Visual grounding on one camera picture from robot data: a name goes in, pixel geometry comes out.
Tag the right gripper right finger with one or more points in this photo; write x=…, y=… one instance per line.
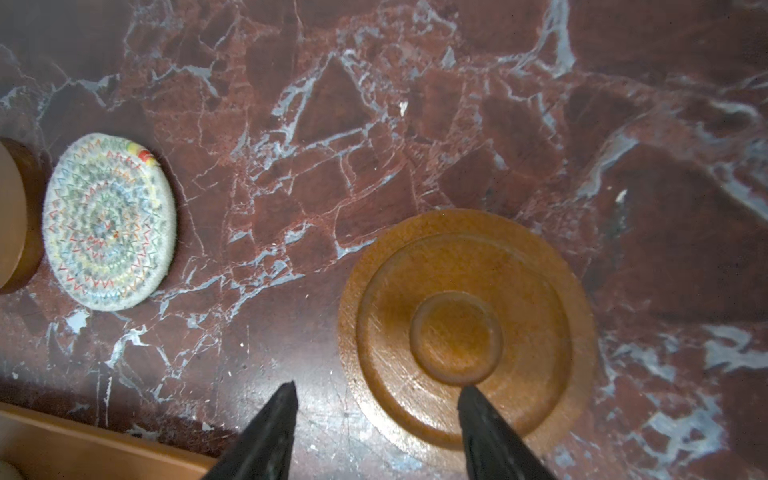
x=493, y=450

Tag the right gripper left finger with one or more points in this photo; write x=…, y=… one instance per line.
x=263, y=450

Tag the round wooden saucer coaster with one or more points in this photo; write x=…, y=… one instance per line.
x=455, y=298

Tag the woven multicolour round coaster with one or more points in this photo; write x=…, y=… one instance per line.
x=109, y=222

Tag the dark round wooden coaster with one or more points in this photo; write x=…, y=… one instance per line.
x=23, y=186

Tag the orange rectangular tray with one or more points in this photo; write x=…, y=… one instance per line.
x=42, y=446

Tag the white speckled mug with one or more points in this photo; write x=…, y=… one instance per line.
x=9, y=472

